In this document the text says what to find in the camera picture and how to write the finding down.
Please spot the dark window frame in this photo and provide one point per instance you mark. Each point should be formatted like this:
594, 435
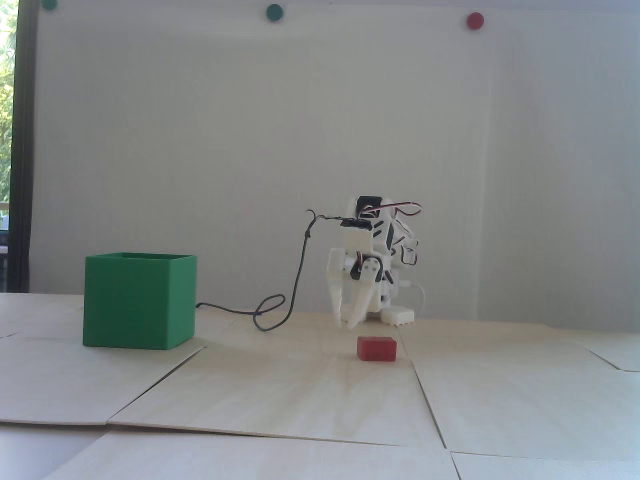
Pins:
22, 200

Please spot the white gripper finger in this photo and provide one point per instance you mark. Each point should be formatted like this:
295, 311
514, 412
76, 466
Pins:
337, 280
367, 287

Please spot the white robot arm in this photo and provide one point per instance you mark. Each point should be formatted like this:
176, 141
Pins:
397, 240

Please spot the green round magnet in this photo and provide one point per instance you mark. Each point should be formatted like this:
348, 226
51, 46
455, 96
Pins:
49, 4
274, 12

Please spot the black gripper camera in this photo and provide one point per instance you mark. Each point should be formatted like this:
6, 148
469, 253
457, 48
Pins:
356, 222

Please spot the green box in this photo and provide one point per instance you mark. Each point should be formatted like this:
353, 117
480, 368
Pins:
130, 305

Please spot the red block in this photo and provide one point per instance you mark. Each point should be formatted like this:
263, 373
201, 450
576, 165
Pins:
377, 349

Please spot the red round magnet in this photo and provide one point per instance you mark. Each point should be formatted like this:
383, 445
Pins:
475, 20

